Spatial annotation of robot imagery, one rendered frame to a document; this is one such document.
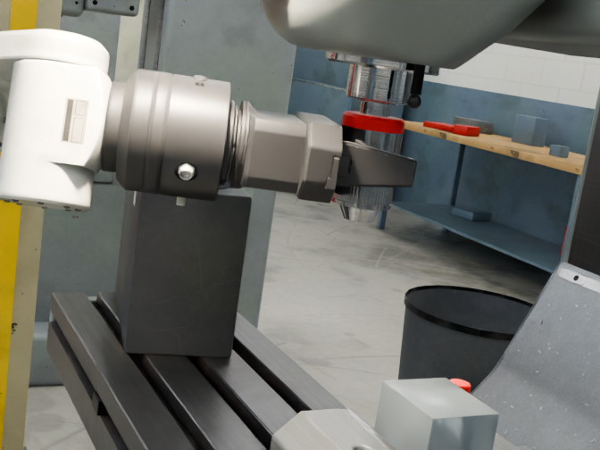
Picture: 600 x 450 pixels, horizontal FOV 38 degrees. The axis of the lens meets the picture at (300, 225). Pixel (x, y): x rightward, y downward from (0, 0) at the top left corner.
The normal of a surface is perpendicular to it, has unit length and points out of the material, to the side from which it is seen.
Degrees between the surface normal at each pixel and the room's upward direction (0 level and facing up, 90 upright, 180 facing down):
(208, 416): 0
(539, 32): 135
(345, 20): 130
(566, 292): 64
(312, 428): 40
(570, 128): 90
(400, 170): 90
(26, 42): 77
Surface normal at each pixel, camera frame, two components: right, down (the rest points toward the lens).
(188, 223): 0.24, 0.22
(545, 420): -0.53, -0.72
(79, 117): 0.16, -0.06
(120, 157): -0.65, 0.31
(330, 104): -0.89, -0.04
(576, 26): -0.86, 0.40
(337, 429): 0.14, -0.97
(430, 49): 0.28, 0.74
